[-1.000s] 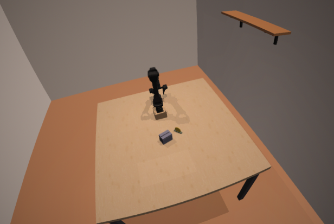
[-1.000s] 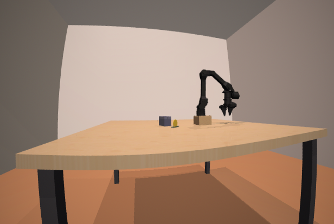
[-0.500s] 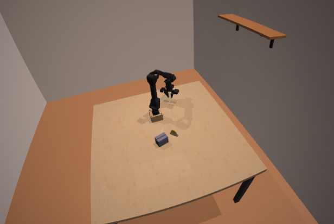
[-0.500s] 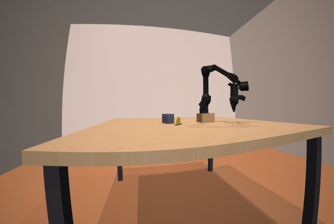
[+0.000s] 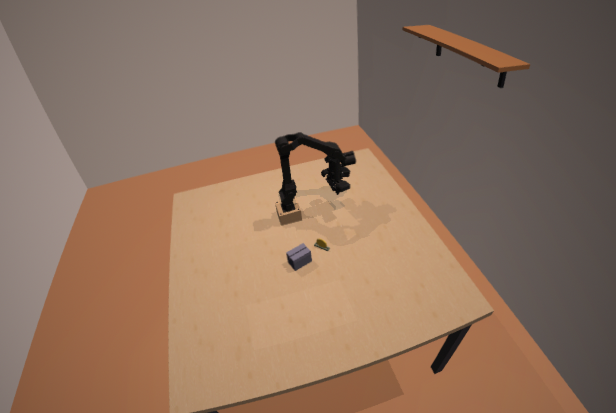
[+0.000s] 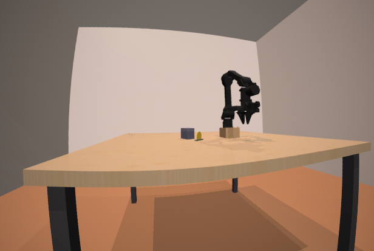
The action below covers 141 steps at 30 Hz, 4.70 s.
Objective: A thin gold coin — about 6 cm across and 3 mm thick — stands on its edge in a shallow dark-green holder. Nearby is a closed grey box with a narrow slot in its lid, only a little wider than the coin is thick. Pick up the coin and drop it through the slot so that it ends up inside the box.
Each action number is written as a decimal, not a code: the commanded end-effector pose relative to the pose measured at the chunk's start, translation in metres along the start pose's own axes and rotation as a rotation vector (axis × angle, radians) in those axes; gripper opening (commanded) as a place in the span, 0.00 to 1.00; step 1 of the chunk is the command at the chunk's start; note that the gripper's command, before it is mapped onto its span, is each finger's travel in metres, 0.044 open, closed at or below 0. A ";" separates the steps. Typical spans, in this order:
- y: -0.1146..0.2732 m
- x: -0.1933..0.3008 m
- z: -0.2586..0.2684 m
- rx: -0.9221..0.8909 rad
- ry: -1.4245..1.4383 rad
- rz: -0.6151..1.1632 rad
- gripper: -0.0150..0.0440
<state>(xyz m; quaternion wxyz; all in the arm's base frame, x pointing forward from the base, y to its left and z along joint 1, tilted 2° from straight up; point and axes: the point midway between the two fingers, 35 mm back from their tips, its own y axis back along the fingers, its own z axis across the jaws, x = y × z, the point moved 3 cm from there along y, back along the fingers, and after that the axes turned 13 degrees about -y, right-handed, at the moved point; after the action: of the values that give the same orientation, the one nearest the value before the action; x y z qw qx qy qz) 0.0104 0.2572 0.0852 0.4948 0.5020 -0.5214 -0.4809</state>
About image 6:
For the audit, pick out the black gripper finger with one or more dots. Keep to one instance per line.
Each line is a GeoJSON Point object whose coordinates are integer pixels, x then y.
{"type": "Point", "coordinates": [242, 116]}
{"type": "Point", "coordinates": [248, 116]}

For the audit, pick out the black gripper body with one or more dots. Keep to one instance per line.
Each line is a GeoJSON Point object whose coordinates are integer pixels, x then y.
{"type": "Point", "coordinates": [241, 108]}

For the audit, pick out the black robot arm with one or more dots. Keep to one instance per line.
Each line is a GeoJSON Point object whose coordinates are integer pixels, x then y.
{"type": "Point", "coordinates": [250, 89]}

